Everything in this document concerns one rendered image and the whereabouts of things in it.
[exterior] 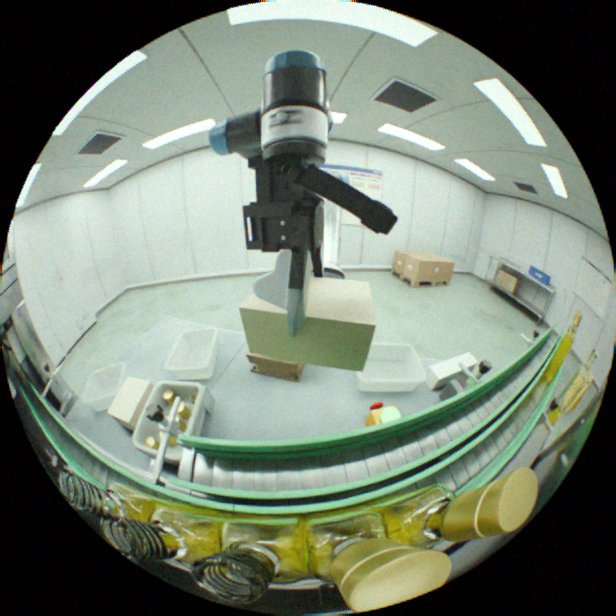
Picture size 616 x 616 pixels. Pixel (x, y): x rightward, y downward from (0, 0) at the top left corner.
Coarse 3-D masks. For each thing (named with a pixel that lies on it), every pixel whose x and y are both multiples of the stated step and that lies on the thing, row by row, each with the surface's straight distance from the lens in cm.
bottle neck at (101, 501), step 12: (60, 480) 19; (72, 480) 17; (84, 480) 18; (72, 492) 19; (84, 492) 17; (96, 492) 18; (108, 492) 20; (72, 504) 18; (84, 504) 17; (96, 504) 18; (108, 504) 19; (120, 504) 20
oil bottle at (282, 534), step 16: (224, 528) 16; (240, 528) 15; (256, 528) 15; (272, 528) 15; (288, 528) 15; (224, 544) 15; (256, 544) 14; (272, 544) 14; (288, 544) 14; (304, 544) 19; (288, 560) 15; (304, 560) 16; (288, 576) 15; (304, 576) 16
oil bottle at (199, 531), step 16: (160, 512) 18; (176, 512) 18; (192, 512) 22; (176, 528) 17; (192, 528) 16; (208, 528) 17; (192, 544) 16; (208, 544) 17; (176, 560) 18; (192, 560) 17
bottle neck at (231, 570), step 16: (240, 544) 14; (208, 560) 10; (224, 560) 10; (240, 560) 10; (256, 560) 11; (272, 560) 13; (208, 576) 11; (224, 576) 13; (240, 576) 14; (256, 576) 10; (272, 576) 12; (224, 592) 11; (240, 592) 11; (256, 592) 10
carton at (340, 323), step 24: (312, 288) 26; (336, 288) 26; (360, 288) 27; (240, 312) 23; (264, 312) 21; (312, 312) 20; (336, 312) 20; (360, 312) 21; (264, 336) 23; (288, 336) 22; (312, 336) 21; (336, 336) 20; (360, 336) 20; (312, 360) 23; (336, 360) 23; (360, 360) 22
